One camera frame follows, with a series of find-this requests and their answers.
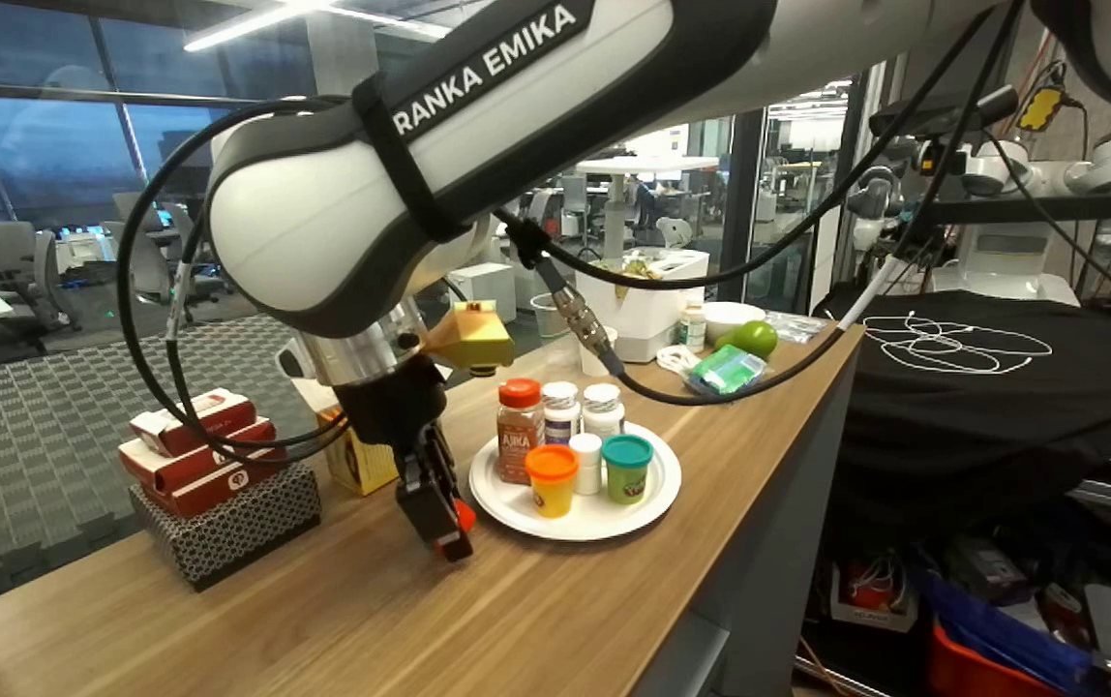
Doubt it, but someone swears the open yellow cardboard box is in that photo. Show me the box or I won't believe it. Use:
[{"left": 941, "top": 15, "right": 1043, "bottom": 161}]
[{"left": 296, "top": 380, "right": 398, "bottom": 496}]

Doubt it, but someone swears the small plain white bottle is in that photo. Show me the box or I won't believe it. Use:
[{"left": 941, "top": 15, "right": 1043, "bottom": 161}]
[{"left": 570, "top": 432, "right": 605, "bottom": 496}]

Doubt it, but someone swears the white bowl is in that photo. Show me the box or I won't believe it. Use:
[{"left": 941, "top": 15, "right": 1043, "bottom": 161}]
[{"left": 702, "top": 302, "right": 763, "bottom": 342}]

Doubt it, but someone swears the white appliance with lid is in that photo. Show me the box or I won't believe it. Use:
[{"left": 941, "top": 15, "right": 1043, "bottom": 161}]
[{"left": 576, "top": 247, "right": 710, "bottom": 358}]

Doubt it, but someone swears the white blue-label pill bottle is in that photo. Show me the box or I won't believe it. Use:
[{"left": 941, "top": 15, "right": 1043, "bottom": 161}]
[{"left": 580, "top": 382, "right": 626, "bottom": 437}]

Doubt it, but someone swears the white paper plate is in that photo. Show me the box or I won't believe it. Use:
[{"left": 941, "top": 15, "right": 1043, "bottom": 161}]
[{"left": 463, "top": 427, "right": 680, "bottom": 542}]

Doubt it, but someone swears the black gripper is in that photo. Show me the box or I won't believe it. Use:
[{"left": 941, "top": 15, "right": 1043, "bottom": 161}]
[{"left": 336, "top": 356, "right": 472, "bottom": 562}]

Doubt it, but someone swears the top red box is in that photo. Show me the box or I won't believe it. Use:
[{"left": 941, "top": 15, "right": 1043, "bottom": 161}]
[{"left": 133, "top": 387, "right": 256, "bottom": 454}]

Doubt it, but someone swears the green teal snack packet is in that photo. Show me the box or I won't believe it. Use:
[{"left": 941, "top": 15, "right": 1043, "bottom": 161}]
[{"left": 685, "top": 344, "right": 765, "bottom": 400}]

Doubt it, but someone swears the white coiled cable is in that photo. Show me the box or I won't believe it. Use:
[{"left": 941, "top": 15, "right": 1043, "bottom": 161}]
[{"left": 860, "top": 304, "right": 1056, "bottom": 380}]

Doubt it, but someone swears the red storage bin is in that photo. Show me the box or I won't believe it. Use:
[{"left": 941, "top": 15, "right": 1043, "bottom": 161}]
[{"left": 924, "top": 623, "right": 1053, "bottom": 697}]

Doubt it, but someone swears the teal-lid green dough tub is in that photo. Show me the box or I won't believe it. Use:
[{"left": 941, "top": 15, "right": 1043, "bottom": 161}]
[{"left": 600, "top": 432, "right": 656, "bottom": 503}]

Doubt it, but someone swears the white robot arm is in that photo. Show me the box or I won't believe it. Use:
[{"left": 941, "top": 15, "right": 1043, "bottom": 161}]
[{"left": 205, "top": 0, "right": 1111, "bottom": 556}]

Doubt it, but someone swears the orange-lid spice bottle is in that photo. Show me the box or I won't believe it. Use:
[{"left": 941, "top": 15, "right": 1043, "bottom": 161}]
[{"left": 497, "top": 380, "right": 543, "bottom": 482}]

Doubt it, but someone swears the lower red box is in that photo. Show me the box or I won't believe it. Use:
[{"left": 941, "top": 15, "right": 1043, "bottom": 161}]
[{"left": 138, "top": 449, "right": 281, "bottom": 518}]

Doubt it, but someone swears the green apple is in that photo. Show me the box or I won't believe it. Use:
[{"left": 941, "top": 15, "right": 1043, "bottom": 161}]
[{"left": 729, "top": 321, "right": 780, "bottom": 356}]

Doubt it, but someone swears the red toy strawberry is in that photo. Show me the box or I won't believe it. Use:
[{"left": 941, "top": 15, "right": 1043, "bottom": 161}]
[{"left": 452, "top": 498, "right": 481, "bottom": 531}]

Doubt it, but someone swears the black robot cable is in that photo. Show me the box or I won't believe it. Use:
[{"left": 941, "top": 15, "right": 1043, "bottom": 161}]
[{"left": 114, "top": 100, "right": 358, "bottom": 469}]

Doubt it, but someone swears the black cloth covered table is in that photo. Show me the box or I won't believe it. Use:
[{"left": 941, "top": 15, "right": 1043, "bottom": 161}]
[{"left": 832, "top": 290, "right": 1111, "bottom": 525}]

